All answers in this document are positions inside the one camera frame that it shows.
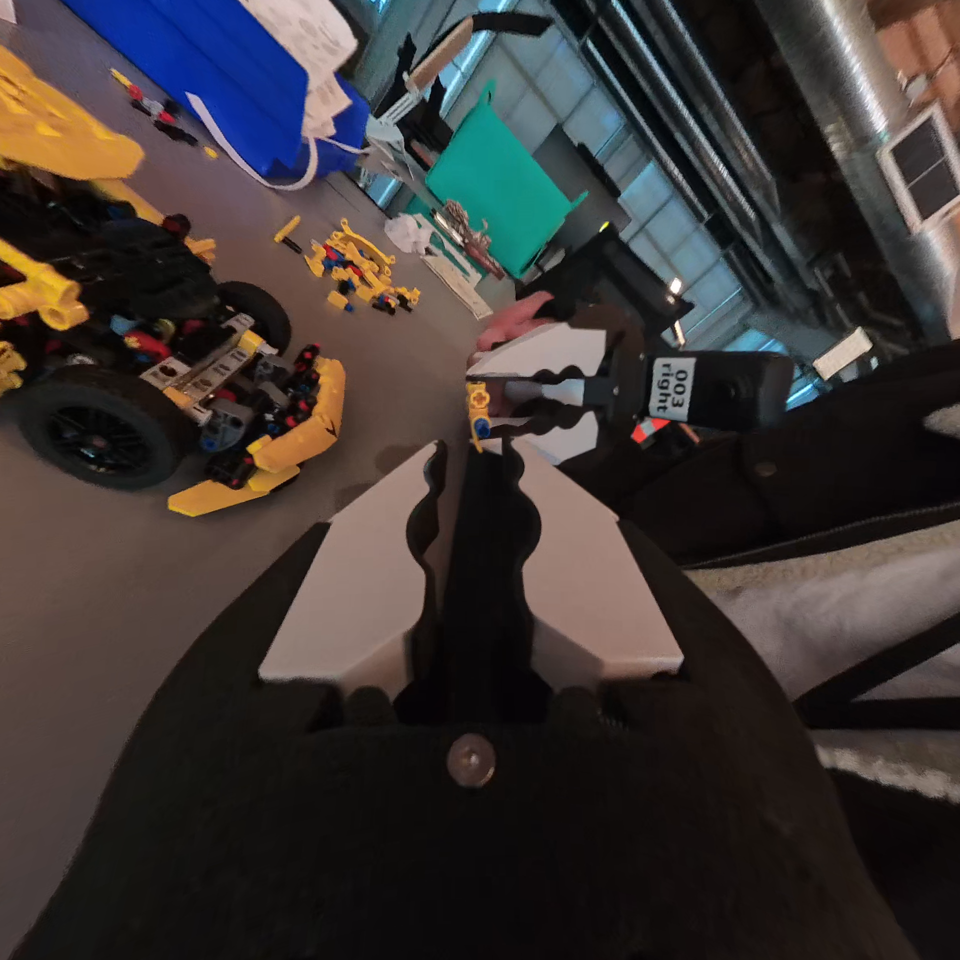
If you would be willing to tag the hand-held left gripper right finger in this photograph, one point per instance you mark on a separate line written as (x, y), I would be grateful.
(600, 592)

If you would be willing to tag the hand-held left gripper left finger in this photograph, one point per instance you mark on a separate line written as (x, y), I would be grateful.
(352, 592)

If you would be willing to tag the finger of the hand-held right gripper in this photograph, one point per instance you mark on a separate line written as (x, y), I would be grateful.
(566, 446)
(540, 349)

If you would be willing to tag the yellow brick beam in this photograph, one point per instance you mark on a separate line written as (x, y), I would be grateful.
(477, 397)

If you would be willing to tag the blue brick pin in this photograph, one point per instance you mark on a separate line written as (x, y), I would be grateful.
(483, 430)

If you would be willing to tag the yellow toy brick car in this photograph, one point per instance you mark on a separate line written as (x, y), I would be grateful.
(300, 442)

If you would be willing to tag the pile of small bricks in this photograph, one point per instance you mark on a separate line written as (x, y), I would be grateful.
(360, 266)

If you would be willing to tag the wooden black desk lamp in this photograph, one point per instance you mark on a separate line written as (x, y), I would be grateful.
(442, 52)

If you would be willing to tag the person's right hand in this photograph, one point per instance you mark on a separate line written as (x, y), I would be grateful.
(517, 319)

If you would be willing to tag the orange white traffic cone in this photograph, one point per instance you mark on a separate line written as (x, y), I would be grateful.
(649, 430)

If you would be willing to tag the instruction booklet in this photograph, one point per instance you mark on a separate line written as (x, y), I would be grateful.
(457, 281)

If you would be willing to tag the black fleece-lined jacket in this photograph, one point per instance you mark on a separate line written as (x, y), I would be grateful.
(825, 487)

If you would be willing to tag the brown small parts heap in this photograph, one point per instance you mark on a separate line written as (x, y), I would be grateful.
(469, 232)

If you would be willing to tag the white crumpled plastic bag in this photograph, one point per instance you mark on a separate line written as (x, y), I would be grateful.
(409, 232)

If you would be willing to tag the white shirt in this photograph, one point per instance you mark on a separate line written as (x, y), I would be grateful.
(787, 622)

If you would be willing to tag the yellow axle brick, black pin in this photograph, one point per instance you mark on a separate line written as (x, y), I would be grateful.
(287, 229)

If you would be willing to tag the white framed vent grille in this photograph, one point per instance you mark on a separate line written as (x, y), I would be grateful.
(922, 169)

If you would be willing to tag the printed paper sheets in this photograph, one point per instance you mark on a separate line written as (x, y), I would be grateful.
(307, 30)

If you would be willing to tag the blue plastic storage bin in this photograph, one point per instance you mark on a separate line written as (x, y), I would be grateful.
(210, 67)

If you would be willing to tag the scattered red black brick pieces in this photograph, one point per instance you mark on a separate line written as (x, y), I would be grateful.
(157, 112)

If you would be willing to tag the silver ventilation duct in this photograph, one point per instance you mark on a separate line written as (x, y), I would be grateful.
(840, 97)

